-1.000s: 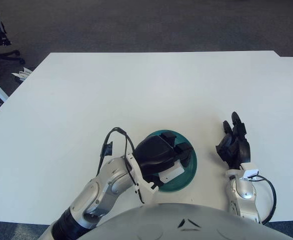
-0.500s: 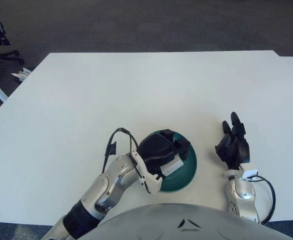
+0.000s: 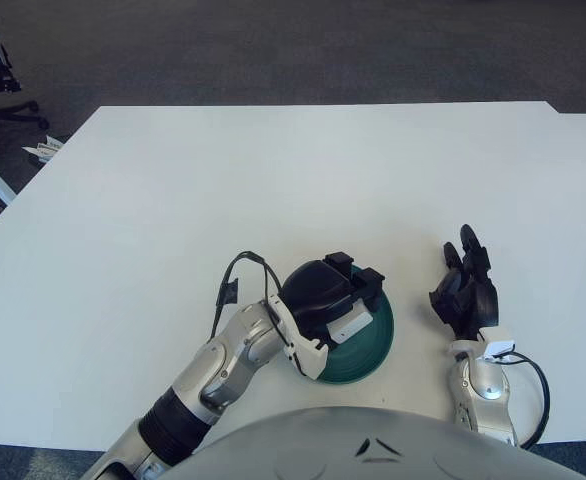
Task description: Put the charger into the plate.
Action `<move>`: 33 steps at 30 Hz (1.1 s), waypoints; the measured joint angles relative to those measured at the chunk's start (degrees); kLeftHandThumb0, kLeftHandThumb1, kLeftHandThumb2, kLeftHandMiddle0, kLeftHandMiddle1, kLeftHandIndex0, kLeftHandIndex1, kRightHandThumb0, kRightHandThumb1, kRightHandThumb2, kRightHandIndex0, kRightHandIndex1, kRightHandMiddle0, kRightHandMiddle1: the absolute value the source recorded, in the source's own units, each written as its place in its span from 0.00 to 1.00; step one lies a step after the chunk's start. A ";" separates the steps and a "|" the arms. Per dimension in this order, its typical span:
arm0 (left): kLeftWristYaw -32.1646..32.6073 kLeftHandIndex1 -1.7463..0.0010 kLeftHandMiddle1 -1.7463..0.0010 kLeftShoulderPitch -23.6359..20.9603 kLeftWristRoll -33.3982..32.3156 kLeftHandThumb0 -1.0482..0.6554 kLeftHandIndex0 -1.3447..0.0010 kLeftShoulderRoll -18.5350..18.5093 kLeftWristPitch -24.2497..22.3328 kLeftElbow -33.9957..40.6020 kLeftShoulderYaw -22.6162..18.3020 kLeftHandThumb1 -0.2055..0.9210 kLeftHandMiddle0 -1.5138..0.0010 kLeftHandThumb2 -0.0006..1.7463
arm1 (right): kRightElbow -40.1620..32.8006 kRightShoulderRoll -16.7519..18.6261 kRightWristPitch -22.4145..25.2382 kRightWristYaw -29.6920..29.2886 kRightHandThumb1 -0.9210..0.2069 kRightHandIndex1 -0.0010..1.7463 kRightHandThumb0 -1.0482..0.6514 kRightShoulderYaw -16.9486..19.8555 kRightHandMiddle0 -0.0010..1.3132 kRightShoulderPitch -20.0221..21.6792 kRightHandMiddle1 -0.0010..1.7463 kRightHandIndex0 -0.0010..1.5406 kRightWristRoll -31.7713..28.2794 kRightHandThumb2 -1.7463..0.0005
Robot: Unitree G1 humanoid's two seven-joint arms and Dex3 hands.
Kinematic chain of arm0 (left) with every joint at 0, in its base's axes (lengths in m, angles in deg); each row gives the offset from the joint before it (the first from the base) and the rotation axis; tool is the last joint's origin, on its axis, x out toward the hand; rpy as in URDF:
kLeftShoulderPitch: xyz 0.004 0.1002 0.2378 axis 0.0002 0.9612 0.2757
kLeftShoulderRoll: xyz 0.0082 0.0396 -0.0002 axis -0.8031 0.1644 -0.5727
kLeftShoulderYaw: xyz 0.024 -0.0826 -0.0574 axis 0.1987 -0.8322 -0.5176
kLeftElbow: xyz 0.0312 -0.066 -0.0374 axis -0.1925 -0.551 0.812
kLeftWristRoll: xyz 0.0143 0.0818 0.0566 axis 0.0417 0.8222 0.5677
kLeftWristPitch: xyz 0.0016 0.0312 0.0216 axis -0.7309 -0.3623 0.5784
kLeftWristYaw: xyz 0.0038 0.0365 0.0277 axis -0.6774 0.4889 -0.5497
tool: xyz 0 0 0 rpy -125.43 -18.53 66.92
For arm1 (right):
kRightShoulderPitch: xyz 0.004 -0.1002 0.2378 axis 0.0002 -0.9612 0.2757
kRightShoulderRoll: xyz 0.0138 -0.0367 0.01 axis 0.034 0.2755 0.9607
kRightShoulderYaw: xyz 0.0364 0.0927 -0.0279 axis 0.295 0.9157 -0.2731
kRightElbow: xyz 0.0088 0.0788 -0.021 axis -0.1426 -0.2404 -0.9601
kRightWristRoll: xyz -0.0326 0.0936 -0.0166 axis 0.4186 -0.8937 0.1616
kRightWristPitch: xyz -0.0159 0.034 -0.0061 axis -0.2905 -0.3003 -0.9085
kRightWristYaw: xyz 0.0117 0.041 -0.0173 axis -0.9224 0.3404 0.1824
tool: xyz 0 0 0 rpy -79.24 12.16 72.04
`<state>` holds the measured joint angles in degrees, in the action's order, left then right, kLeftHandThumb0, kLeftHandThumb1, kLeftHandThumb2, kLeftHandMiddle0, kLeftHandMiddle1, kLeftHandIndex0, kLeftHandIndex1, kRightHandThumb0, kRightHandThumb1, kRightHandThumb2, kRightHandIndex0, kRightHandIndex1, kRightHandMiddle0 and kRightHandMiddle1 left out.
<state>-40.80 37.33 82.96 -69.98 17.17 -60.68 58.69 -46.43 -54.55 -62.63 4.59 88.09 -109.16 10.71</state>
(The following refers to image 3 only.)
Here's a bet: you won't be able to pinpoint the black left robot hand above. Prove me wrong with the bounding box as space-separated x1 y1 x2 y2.
277 252 387 351

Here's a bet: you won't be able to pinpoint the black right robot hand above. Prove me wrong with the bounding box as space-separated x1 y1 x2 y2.
428 224 500 344

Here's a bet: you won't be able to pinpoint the white charger block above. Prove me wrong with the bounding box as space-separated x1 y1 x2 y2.
325 307 374 345

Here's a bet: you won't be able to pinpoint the green ribbed plate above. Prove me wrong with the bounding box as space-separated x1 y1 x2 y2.
292 264 396 386

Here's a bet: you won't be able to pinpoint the grey robot torso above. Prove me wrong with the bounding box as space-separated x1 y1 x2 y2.
165 405 586 480

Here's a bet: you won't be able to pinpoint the white paper scraps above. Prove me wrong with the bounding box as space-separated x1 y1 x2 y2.
22 134 64 161

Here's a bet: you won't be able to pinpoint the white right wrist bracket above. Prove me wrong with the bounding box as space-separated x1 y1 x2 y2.
480 327 517 359

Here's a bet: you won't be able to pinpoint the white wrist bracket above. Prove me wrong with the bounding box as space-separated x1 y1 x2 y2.
480 327 517 359
266 294 331 380

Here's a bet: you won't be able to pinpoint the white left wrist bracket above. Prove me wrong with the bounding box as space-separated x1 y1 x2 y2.
266 294 331 380

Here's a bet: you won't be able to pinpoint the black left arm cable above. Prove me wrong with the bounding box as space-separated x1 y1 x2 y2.
210 250 287 346

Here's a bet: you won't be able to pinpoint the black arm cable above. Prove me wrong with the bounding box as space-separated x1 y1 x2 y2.
505 351 551 449
210 250 287 346

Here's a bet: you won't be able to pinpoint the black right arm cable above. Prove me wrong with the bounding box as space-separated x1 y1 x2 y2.
505 351 551 449

